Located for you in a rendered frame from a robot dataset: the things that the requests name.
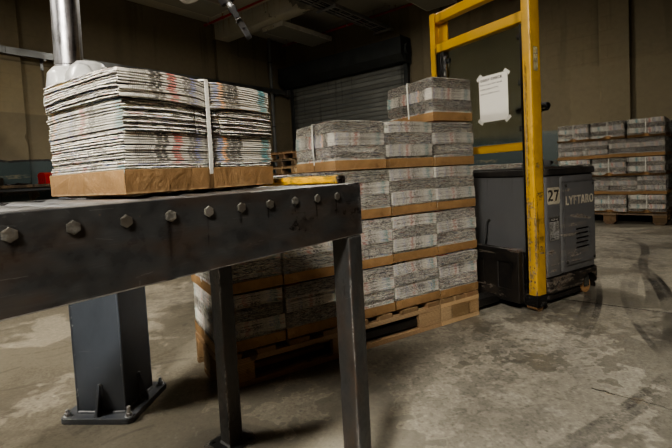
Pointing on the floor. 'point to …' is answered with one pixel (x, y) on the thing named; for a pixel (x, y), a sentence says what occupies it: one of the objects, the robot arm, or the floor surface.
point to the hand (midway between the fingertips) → (247, 35)
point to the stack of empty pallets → (284, 162)
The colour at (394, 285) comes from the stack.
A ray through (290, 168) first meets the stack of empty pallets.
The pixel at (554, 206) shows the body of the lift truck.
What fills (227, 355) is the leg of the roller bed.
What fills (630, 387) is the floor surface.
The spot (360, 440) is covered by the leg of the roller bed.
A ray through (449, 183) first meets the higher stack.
